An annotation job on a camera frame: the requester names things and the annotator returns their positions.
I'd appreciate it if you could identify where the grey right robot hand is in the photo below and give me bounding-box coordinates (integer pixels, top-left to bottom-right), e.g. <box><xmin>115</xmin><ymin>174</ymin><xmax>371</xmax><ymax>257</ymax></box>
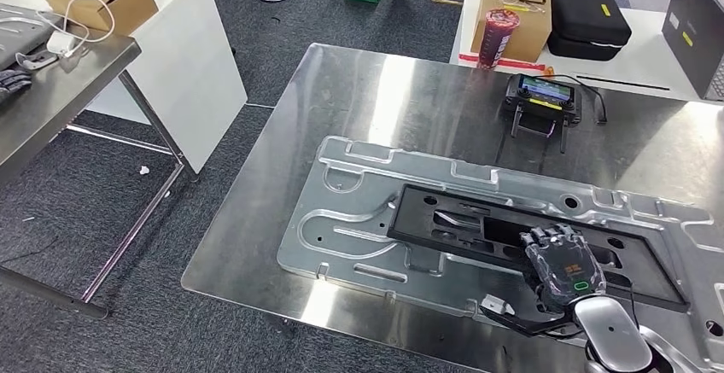
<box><xmin>519</xmin><ymin>223</ymin><xmax>607</xmax><ymax>315</ymax></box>

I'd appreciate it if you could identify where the black plastic panel part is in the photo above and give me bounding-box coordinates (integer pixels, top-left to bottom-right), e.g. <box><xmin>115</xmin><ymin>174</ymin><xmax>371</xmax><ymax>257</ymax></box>
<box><xmin>387</xmin><ymin>184</ymin><xmax>692</xmax><ymax>313</ymax></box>

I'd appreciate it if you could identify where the stainless steel workbench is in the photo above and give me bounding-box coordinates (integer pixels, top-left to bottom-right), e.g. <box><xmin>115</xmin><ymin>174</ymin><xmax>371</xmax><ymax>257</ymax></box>
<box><xmin>180</xmin><ymin>42</ymin><xmax>724</xmax><ymax>373</ymax></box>

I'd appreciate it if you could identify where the black handheld controller with screen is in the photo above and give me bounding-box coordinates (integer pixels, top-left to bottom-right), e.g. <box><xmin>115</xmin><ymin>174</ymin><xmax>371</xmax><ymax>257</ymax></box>
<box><xmin>503</xmin><ymin>73</ymin><xmax>584</xmax><ymax>154</ymax></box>

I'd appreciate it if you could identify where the stamped grey metal panel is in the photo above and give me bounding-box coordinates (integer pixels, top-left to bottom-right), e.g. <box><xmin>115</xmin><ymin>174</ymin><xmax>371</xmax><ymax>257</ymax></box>
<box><xmin>277</xmin><ymin>135</ymin><xmax>724</xmax><ymax>373</ymax></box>

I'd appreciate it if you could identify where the red tape strip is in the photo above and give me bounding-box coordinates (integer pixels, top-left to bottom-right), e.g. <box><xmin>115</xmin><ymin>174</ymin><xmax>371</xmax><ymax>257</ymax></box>
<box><xmin>458</xmin><ymin>53</ymin><xmax>556</xmax><ymax>74</ymax></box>

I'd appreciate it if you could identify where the tall cardboard box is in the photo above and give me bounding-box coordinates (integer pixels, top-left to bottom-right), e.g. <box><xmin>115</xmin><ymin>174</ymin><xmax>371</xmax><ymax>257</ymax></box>
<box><xmin>470</xmin><ymin>0</ymin><xmax>552</xmax><ymax>65</ymax></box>

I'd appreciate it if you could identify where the red drink cup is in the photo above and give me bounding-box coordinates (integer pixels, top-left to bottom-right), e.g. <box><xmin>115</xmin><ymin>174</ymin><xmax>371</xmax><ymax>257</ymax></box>
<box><xmin>477</xmin><ymin>8</ymin><xmax>520</xmax><ymax>71</ymax></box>

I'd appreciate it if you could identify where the black zip case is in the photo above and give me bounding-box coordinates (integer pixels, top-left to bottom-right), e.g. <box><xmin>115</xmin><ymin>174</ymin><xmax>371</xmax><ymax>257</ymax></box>
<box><xmin>546</xmin><ymin>0</ymin><xmax>633</xmax><ymax>62</ymax></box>

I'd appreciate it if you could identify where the black laptop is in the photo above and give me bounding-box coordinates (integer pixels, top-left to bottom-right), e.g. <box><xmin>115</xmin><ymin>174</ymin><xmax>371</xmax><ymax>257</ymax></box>
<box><xmin>662</xmin><ymin>0</ymin><xmax>724</xmax><ymax>102</ymax></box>

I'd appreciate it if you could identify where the white panel table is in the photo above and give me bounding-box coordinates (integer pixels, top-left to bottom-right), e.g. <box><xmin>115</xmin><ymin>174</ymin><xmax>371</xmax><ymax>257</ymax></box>
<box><xmin>0</xmin><ymin>0</ymin><xmax>248</xmax><ymax>175</ymax></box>

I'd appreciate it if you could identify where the steel table with sled legs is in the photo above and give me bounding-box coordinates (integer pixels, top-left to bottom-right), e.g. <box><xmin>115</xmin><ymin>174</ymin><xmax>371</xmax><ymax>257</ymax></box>
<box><xmin>0</xmin><ymin>3</ymin><xmax>199</xmax><ymax>321</ymax></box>

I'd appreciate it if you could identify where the grey work glove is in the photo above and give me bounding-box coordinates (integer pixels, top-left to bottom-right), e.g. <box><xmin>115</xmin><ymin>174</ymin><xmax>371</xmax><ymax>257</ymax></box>
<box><xmin>0</xmin><ymin>67</ymin><xmax>33</xmax><ymax>106</ymax></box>

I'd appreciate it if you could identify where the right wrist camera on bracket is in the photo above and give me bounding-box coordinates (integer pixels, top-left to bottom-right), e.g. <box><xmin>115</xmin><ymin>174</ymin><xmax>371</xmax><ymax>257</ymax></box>
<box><xmin>479</xmin><ymin>294</ymin><xmax>578</xmax><ymax>339</ymax></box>

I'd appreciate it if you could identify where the black controller cable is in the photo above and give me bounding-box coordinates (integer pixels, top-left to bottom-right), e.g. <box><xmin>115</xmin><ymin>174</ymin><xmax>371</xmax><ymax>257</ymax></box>
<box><xmin>534</xmin><ymin>73</ymin><xmax>609</xmax><ymax>125</ymax></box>

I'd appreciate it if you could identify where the white charger with cable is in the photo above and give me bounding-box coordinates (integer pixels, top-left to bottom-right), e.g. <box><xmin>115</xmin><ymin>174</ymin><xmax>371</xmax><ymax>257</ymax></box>
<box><xmin>15</xmin><ymin>0</ymin><xmax>117</xmax><ymax>72</ymax></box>

